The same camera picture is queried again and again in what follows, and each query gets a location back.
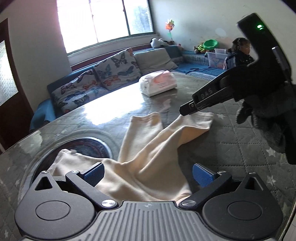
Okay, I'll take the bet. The cream long-sleeve garment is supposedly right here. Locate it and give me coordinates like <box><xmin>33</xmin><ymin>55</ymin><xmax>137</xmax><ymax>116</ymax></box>
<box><xmin>48</xmin><ymin>112</ymin><xmax>214</xmax><ymax>203</ymax></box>

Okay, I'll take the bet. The black gloved right hand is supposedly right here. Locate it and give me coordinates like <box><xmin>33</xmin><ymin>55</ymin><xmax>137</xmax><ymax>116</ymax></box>
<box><xmin>236</xmin><ymin>83</ymin><xmax>295</xmax><ymax>165</ymax></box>

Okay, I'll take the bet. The child in dark jacket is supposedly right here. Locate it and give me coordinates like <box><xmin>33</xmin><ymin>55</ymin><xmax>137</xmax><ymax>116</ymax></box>
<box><xmin>224</xmin><ymin>37</ymin><xmax>254</xmax><ymax>70</ymax></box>

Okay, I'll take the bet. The round black induction cooktop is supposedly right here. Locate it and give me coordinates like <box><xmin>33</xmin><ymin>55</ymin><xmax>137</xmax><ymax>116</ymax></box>
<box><xmin>30</xmin><ymin>137</ymin><xmax>113</xmax><ymax>185</ymax></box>

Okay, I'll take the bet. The clear plastic storage box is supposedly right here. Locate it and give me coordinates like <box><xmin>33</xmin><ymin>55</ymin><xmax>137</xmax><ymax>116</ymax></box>
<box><xmin>205</xmin><ymin>48</ymin><xmax>228</xmax><ymax>69</ymax></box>

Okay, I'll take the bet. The green plastic bowl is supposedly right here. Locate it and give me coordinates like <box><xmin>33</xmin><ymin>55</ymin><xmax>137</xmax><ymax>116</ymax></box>
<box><xmin>202</xmin><ymin>39</ymin><xmax>219</xmax><ymax>51</ymax></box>

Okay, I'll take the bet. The butterfly cushion near door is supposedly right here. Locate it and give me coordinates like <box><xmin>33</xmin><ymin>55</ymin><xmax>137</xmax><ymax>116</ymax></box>
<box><xmin>52</xmin><ymin>69</ymin><xmax>108</xmax><ymax>114</ymax></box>

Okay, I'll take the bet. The dark wooden door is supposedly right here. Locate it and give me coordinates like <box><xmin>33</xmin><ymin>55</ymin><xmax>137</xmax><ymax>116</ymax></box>
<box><xmin>1</xmin><ymin>19</ymin><xmax>33</xmax><ymax>153</ymax></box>

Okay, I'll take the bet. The white wet wipes pack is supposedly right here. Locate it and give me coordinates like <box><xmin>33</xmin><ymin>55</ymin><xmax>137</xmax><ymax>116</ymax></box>
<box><xmin>139</xmin><ymin>70</ymin><xmax>177</xmax><ymax>97</ymax></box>

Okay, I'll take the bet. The colourful pinwheel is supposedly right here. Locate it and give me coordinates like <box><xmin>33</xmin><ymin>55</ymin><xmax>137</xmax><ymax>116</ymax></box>
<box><xmin>165</xmin><ymin>19</ymin><xmax>175</xmax><ymax>41</ymax></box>

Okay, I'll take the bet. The plain beige cushion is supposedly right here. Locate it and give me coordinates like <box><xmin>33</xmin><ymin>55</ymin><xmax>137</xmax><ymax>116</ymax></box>
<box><xmin>134</xmin><ymin>48</ymin><xmax>178</xmax><ymax>75</ymax></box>

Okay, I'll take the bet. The blue sofa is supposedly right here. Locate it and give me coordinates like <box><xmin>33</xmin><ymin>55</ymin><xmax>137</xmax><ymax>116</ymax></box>
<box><xmin>30</xmin><ymin>45</ymin><xmax>224</xmax><ymax>132</ymax></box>

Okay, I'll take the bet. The panda plush toy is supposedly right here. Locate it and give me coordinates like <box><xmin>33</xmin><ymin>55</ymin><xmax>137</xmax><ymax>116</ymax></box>
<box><xmin>150</xmin><ymin>38</ymin><xmax>169</xmax><ymax>48</ymax></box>

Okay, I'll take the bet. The butterfly cushion near window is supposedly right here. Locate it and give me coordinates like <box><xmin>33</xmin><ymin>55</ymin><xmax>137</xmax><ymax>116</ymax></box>
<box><xmin>94</xmin><ymin>48</ymin><xmax>142</xmax><ymax>91</ymax></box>

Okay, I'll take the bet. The window with frame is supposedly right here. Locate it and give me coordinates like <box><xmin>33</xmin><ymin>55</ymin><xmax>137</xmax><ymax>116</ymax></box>
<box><xmin>57</xmin><ymin>0</ymin><xmax>154</xmax><ymax>54</ymax></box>

